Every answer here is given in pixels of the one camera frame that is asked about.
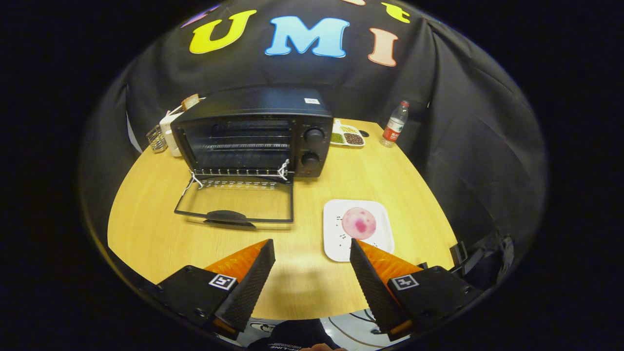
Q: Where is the pink round meat slice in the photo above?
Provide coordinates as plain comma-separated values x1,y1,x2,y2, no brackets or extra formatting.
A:
341,207,377,240

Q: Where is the white divided bean tray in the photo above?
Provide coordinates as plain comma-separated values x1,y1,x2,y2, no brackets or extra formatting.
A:
331,119,365,148

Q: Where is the black frame object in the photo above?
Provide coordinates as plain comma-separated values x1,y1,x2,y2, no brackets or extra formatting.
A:
448,233,515,293

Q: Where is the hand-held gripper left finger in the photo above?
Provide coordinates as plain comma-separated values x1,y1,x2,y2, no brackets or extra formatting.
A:
146,239,276,341

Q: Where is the white square plate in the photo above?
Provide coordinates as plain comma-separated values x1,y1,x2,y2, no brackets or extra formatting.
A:
323,199,395,263

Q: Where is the white pop-up toaster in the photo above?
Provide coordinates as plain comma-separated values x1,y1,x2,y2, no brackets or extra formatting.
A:
159,111,183,157

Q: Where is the person's dark clothing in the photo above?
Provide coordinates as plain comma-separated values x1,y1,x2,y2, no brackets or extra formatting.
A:
248,319,342,351

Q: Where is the black toaster oven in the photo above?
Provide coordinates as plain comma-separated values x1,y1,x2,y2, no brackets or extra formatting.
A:
170,87,334,231

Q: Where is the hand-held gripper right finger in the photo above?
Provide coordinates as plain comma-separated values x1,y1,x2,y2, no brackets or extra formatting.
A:
349,238,483,342

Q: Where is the clear red label water bottle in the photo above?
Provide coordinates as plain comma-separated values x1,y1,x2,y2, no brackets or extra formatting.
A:
380,100,410,148

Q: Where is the wire mesh basket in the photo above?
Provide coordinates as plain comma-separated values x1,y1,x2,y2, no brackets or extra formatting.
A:
146,125,168,153

